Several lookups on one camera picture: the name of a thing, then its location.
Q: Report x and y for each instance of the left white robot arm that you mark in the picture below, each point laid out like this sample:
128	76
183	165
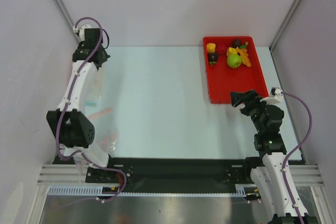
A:
74	133

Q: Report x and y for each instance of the red plastic tray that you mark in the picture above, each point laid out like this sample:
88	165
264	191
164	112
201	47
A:
221	79

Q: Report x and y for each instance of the right corner aluminium post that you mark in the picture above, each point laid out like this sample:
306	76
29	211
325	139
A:
288	17

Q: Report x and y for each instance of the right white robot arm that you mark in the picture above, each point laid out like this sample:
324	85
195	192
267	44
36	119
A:
270	172

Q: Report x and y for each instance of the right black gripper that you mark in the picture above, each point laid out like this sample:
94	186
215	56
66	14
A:
248	104

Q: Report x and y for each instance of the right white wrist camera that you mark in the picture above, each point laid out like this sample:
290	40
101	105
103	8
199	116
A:
275	97

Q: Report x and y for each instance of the blue zipper clear bag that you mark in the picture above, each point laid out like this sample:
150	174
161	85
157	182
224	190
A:
95	90

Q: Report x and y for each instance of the yellow toy fruit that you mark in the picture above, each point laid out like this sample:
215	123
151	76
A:
210	47

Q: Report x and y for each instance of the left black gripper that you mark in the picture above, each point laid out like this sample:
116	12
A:
106	56

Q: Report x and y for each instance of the red toy fruit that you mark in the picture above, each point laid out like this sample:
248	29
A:
221	49

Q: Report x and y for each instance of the white slotted cable duct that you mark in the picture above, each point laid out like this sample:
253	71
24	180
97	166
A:
102	191

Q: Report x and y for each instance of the dark mangosteen toy back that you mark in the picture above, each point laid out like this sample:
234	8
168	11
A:
236	43

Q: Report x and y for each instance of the dark mangosteen toy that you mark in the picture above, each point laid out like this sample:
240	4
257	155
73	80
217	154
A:
236	43
212	58

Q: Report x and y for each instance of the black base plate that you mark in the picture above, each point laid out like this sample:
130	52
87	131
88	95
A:
184	176

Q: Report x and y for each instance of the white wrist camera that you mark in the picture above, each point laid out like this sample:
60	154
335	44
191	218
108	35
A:
80	32
275	97

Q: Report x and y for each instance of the aluminium frame rail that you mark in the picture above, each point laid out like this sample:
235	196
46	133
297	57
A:
71	174

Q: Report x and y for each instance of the orange toy fruit pieces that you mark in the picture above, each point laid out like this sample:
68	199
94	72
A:
242	51

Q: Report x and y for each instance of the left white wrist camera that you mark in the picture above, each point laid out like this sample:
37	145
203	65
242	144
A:
80	32

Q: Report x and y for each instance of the dark mangosteen toy front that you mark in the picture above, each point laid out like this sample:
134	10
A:
212	58

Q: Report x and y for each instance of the green toy apple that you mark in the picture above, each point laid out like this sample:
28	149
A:
234	61

